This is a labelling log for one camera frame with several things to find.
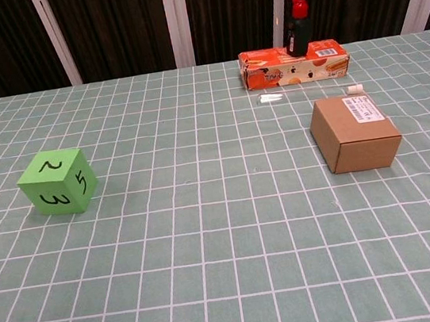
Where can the green numbered foam cube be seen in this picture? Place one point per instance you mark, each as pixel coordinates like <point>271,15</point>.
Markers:
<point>58,183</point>

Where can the clear tube white tips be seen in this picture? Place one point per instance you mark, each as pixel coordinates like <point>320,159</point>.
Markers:
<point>270,98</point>

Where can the green grid tablecloth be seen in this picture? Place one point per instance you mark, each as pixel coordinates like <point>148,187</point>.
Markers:
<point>227,247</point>

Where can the orange printed carton box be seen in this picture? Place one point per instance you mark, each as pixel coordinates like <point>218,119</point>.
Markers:
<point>294,66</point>

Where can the brown cardboard box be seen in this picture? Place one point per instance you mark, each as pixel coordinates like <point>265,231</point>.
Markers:
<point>356,137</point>

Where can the black bottle red cap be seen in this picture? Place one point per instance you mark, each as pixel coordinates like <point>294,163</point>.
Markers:
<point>297,33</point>

